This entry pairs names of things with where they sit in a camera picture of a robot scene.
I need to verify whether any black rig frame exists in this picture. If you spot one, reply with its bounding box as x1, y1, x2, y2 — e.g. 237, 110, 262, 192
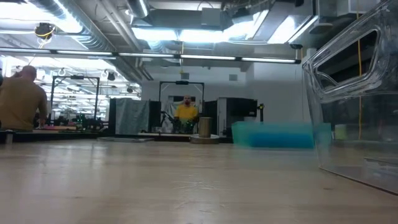
50, 75, 101, 128
158, 80, 205, 134

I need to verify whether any grey cover sheet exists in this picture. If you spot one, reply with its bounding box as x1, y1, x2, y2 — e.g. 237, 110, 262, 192
114, 97, 150, 136

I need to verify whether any clear plastic bin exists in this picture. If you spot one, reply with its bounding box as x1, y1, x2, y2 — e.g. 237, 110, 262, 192
302, 0, 398, 196

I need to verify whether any green translucent bin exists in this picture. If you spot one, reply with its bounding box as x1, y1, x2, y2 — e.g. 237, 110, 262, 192
231, 121, 332, 149

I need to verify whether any narrow silver ceiling duct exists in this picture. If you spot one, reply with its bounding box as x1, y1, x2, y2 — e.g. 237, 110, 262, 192
126, 0, 150, 19

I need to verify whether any grey ceiling box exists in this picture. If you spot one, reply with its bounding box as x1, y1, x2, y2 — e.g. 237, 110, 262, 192
200, 7, 223, 27

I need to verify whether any wide silver ceiling duct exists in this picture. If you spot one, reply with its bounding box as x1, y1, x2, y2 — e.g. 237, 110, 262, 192
26, 0, 108, 55

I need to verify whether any ceiling light strip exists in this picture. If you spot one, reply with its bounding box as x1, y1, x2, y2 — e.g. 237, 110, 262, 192
0, 46, 302, 65

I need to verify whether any black jewel case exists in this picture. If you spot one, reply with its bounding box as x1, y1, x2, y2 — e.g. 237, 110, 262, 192
98, 136, 155, 143

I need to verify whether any black cabinet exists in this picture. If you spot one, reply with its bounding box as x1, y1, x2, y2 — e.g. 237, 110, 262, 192
203, 96, 259, 137

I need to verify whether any black stand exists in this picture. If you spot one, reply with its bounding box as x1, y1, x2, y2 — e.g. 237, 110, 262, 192
256, 103, 265, 123

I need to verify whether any hanging cable reel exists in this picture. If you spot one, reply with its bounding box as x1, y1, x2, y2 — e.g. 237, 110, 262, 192
34, 22, 57, 41

